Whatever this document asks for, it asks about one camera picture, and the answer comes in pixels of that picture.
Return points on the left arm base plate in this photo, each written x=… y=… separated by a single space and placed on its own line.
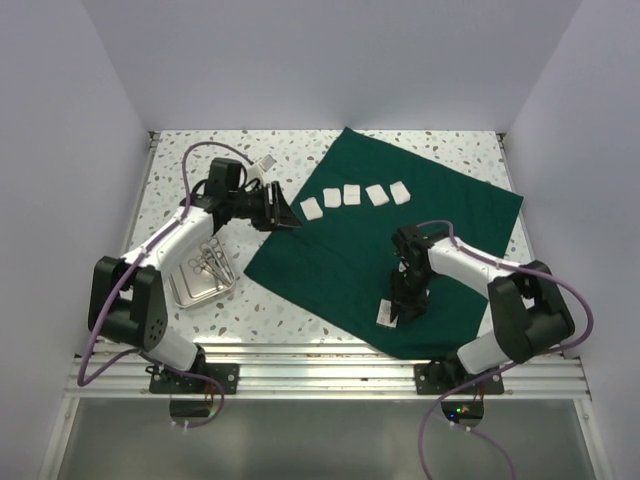
x=216 y=377

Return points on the steel scissors medium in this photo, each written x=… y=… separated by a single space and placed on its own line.
x=223 y=271

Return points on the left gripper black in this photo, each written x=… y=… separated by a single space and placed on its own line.
x=283 y=213

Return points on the green surgical drape cloth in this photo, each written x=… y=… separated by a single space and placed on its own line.
x=338 y=267

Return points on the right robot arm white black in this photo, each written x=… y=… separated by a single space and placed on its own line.
x=527 y=310

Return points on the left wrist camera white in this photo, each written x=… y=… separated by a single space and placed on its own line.
x=258 y=170

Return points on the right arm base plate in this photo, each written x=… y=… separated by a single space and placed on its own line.
x=440 y=376

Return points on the stainless steel instrument tray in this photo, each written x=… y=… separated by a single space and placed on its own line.
x=189 y=289

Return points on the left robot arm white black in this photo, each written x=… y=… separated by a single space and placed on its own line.
x=127 y=300

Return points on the white gauze pad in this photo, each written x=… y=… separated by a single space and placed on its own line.
x=400 y=193
x=377 y=195
x=311 y=209
x=332 y=198
x=351 y=195

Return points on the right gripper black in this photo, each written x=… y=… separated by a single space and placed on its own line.
x=415 y=305

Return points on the aluminium rail frame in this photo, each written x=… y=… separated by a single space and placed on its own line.
x=354 y=371

